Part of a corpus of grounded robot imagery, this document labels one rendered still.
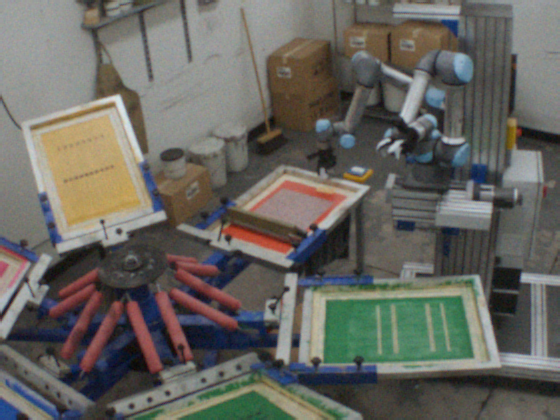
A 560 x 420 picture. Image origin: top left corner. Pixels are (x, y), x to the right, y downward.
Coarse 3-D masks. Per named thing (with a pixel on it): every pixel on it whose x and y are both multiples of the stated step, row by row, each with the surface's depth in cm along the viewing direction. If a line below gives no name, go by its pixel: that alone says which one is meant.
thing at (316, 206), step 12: (312, 192) 366; (300, 204) 356; (312, 204) 355; (324, 204) 354; (336, 204) 353; (288, 216) 347; (300, 216) 346; (312, 216) 345; (324, 216) 344; (300, 228) 336; (264, 240) 330; (276, 240) 329
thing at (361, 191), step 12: (288, 168) 385; (264, 180) 375; (312, 180) 376; (324, 180) 371; (336, 180) 368; (252, 192) 364; (360, 192) 355; (240, 204) 357; (348, 204) 346; (336, 216) 337
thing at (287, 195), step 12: (288, 180) 379; (276, 192) 369; (288, 192) 368; (300, 192) 367; (264, 204) 359; (276, 204) 358; (288, 204) 357; (276, 216) 348; (228, 228) 342; (240, 228) 341; (252, 240) 331
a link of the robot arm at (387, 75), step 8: (360, 56) 335; (368, 56) 333; (352, 64) 344; (384, 72) 340; (392, 72) 341; (384, 80) 343; (392, 80) 343; (400, 80) 343; (408, 80) 345; (400, 88) 347; (408, 88) 346; (432, 88) 348
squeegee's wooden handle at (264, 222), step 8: (232, 208) 338; (232, 216) 340; (240, 216) 337; (248, 216) 333; (256, 216) 330; (264, 216) 329; (248, 224) 336; (256, 224) 333; (264, 224) 329; (272, 224) 326; (280, 224) 322; (288, 224) 321; (280, 232) 325; (288, 232) 322; (296, 232) 322
